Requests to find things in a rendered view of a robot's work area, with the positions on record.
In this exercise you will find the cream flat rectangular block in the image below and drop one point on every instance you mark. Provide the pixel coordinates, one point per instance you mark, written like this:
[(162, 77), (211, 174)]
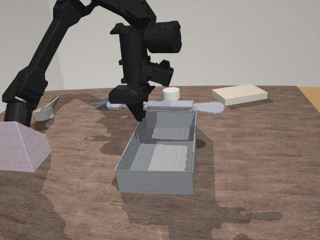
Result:
[(239, 94)]

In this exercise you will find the grey saucepan with handle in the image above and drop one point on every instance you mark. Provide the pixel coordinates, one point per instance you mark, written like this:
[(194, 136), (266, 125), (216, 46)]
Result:
[(44, 113)]

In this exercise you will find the white short cylinder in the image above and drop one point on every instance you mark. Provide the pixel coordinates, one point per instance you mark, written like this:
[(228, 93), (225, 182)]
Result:
[(171, 93)]

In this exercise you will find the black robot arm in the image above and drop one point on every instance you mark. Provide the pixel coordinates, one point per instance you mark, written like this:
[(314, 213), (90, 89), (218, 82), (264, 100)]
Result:
[(142, 34)]

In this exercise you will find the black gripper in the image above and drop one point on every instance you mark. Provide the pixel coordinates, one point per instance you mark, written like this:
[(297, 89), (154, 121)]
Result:
[(134, 93)]

